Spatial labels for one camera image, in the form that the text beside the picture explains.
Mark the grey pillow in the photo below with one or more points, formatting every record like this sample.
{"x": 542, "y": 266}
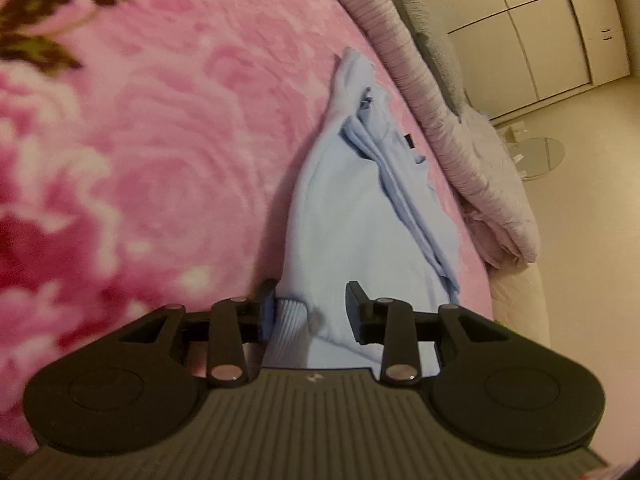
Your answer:
{"x": 440, "y": 50}

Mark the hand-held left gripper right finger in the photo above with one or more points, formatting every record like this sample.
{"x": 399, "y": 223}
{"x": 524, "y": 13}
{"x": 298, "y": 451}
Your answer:
{"x": 356, "y": 316}

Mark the round glass stand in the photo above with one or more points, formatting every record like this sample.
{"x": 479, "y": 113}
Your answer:
{"x": 540, "y": 157}

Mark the striped quilt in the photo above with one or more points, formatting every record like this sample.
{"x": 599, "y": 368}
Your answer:
{"x": 415, "y": 75}

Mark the light blue sweatshirt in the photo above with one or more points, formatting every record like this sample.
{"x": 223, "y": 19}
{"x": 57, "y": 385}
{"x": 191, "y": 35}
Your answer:
{"x": 340, "y": 220}

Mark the cream bed mattress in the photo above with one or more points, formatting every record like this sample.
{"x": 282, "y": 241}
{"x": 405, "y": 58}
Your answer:
{"x": 520, "y": 300}

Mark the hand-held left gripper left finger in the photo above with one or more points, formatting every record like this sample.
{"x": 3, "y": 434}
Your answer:
{"x": 268, "y": 318}

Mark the cream wardrobe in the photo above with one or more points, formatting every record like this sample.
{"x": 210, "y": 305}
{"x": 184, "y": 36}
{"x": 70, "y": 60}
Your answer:
{"x": 540, "y": 35}

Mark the pink floral blanket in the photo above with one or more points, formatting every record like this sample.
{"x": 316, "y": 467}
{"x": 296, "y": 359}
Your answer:
{"x": 150, "y": 135}

